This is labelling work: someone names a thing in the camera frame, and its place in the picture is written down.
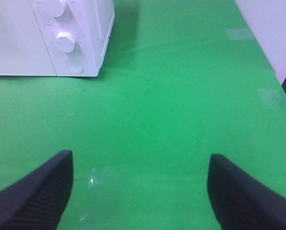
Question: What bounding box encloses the round microwave door button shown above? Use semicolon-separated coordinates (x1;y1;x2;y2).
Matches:
66;59;83;73

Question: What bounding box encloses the clear tape patch front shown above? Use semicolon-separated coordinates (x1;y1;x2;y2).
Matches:
80;165;124;223

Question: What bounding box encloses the white microwave knob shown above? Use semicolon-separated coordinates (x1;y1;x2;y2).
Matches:
43;0;67;17
54;31;76;53

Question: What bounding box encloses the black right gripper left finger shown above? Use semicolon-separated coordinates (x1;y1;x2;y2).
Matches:
0;150;73;230

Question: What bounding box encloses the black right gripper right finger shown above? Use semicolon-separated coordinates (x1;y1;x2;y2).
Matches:
207;154;286;230

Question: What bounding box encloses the white microwave oven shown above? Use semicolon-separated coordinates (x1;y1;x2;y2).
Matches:
0;0;116;78

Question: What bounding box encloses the white microwave door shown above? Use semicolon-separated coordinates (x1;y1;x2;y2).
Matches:
0;0;56;76

